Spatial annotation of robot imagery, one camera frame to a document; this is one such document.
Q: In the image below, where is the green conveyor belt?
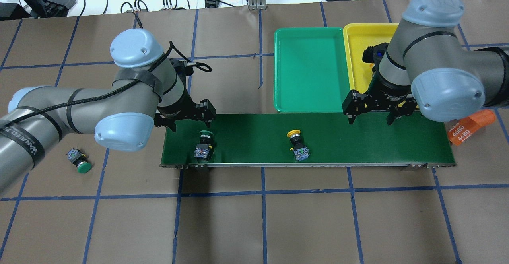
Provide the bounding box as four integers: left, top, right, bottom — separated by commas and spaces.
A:
160, 111, 457, 168

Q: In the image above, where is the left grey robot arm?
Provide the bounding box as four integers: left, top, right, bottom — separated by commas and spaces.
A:
0, 28, 216, 194

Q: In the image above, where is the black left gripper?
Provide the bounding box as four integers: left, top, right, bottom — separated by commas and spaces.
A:
154, 99, 217, 132

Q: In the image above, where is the green plastic tray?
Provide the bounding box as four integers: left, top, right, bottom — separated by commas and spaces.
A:
273, 27, 350, 113

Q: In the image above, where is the orange cylinder marked 4680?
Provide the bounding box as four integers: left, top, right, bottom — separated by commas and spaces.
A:
447, 109, 496, 146

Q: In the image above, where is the green push button switch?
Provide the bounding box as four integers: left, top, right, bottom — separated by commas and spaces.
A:
194, 130, 215, 161

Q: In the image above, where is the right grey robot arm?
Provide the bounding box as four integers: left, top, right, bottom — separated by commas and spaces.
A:
342, 0, 509, 126

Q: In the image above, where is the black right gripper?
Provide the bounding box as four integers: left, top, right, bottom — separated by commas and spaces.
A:
342, 89, 418, 126

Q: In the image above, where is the yellow plastic tray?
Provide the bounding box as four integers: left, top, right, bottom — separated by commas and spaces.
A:
343, 23, 411, 100

